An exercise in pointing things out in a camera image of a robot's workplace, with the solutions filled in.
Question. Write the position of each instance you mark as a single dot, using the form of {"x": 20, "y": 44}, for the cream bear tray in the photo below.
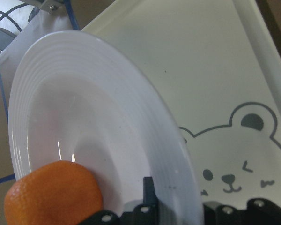
{"x": 198, "y": 56}

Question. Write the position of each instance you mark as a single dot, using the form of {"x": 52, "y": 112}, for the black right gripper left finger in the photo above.
{"x": 146, "y": 213}

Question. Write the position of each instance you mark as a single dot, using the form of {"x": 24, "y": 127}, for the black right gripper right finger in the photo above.
{"x": 259, "y": 211}

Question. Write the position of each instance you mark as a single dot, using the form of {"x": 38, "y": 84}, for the orange fruit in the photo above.
{"x": 60, "y": 193}

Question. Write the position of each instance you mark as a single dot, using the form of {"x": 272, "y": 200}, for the white ribbed plate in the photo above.
{"x": 74, "y": 97}

